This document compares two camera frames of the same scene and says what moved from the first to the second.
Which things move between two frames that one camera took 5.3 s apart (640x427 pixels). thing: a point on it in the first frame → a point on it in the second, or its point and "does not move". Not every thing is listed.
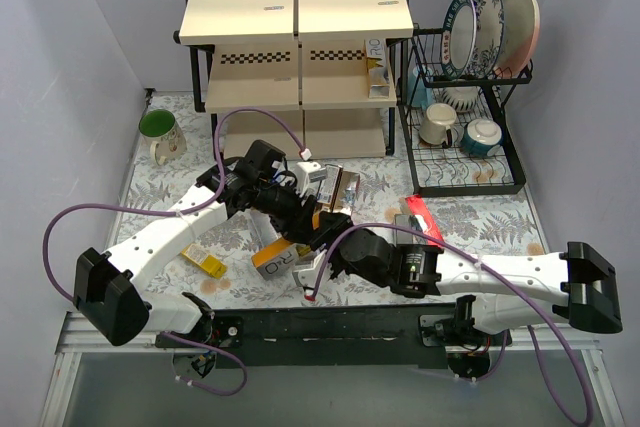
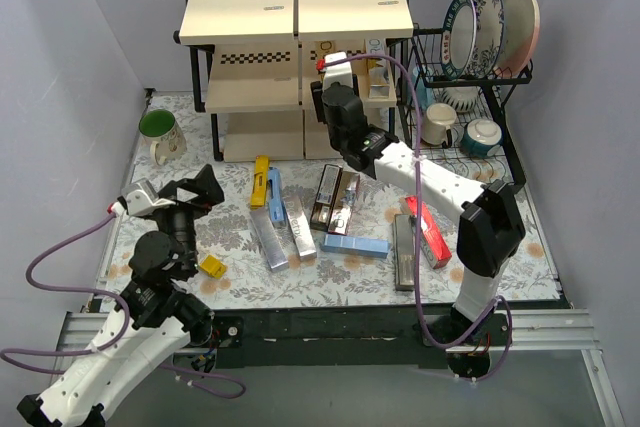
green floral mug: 160,127 does not move
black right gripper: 333,260 → 316,101
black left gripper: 304,220 → 185,198
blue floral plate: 489,14 does not move
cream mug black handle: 435,128 does not move
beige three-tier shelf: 314,43 does not move
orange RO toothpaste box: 277,260 → 325,47
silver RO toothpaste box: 378,76 does not move
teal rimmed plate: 459,37 does not move
